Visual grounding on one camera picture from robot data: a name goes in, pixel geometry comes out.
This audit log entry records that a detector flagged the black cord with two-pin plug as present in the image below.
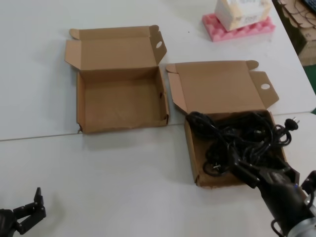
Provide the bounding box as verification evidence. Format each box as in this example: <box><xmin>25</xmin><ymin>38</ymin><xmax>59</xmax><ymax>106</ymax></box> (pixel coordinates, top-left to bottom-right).
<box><xmin>202</xmin><ymin>144</ymin><xmax>234</xmax><ymax>177</ymax></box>

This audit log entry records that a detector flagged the black power cord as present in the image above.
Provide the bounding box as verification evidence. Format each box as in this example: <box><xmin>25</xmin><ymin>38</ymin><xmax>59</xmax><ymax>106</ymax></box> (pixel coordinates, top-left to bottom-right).
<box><xmin>187</xmin><ymin>111</ymin><xmax>274</xmax><ymax>158</ymax></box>

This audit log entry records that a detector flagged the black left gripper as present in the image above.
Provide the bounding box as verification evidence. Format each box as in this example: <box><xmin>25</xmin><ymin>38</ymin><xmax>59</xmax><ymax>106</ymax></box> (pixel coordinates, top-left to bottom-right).
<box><xmin>0</xmin><ymin>187</ymin><xmax>47</xmax><ymax>237</ymax></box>

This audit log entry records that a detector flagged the white paper box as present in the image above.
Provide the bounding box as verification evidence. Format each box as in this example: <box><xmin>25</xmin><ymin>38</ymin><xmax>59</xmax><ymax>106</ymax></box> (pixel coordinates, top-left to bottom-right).
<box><xmin>213</xmin><ymin>0</ymin><xmax>272</xmax><ymax>32</ymax></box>

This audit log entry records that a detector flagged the pink foam pad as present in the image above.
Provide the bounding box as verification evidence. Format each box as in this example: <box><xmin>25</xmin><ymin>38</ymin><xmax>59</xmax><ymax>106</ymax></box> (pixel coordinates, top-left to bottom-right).
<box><xmin>202</xmin><ymin>13</ymin><xmax>276</xmax><ymax>42</ymax></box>

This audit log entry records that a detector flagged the stack of flat cardboard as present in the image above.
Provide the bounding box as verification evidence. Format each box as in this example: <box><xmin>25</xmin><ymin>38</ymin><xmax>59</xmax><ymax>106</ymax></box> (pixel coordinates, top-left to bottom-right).
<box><xmin>278</xmin><ymin>0</ymin><xmax>316</xmax><ymax>28</ymax></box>

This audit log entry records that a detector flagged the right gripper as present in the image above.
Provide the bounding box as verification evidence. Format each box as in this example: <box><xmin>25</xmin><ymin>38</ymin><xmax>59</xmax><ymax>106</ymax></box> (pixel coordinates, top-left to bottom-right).
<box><xmin>227</xmin><ymin>142</ymin><xmax>315</xmax><ymax>231</ymax></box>

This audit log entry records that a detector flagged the brown cardboard carton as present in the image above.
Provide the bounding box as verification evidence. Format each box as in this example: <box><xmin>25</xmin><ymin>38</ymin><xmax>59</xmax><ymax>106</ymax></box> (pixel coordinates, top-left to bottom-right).
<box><xmin>297</xmin><ymin>24</ymin><xmax>316</xmax><ymax>65</ymax></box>

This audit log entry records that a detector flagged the empty brown cardboard box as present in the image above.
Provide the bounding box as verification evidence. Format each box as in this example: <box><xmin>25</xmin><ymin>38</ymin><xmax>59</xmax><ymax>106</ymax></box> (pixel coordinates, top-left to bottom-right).
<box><xmin>64</xmin><ymin>24</ymin><xmax>170</xmax><ymax>135</ymax></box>

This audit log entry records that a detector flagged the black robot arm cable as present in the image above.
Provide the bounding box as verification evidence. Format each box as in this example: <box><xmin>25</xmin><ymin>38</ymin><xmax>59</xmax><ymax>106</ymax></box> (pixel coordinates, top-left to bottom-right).
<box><xmin>270</xmin><ymin>218</ymin><xmax>288</xmax><ymax>237</ymax></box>

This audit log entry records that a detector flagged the brown cardboard box with cords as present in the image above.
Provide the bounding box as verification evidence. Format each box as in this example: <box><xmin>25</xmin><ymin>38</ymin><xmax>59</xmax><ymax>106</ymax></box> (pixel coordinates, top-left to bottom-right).
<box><xmin>165</xmin><ymin>60</ymin><xmax>288</xmax><ymax>190</ymax></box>

